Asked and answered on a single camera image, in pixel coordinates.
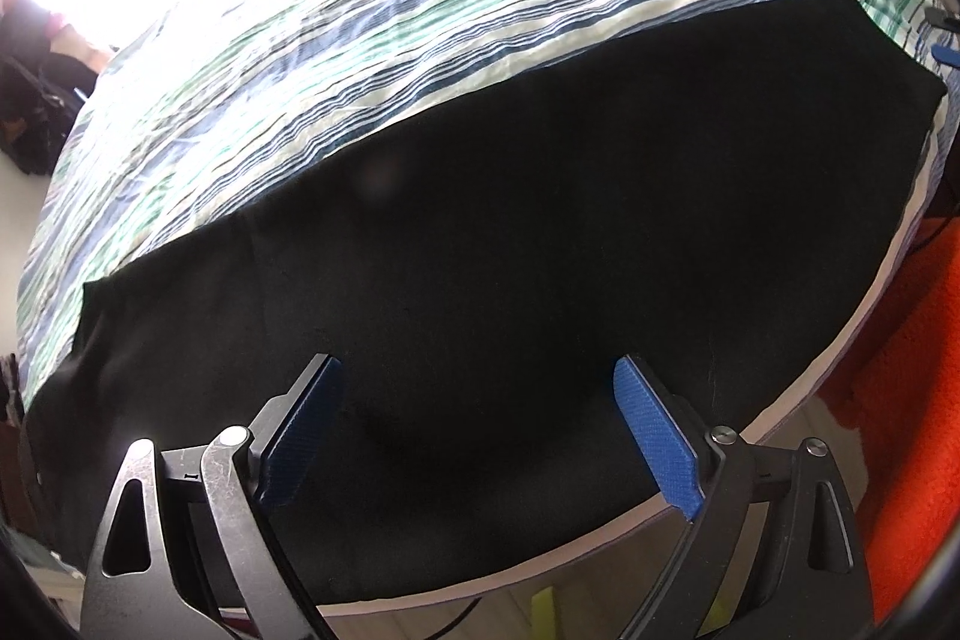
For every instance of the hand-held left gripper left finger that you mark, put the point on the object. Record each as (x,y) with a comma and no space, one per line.
(300,430)

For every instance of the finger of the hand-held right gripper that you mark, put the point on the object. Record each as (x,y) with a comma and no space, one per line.
(939,17)
(947,55)

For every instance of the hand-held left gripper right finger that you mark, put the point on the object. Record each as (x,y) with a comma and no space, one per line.
(656,437)

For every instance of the black pants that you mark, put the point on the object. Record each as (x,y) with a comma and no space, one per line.
(487,235)

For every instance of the yellow-green object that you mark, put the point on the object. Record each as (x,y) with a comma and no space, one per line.
(544,614)

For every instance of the orange fleece trousers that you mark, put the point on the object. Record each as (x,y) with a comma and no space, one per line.
(915,385)

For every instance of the dark hanging coats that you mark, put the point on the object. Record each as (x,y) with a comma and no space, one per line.
(37,108)

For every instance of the striped bedspread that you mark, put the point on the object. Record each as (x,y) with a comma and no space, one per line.
(375,10)

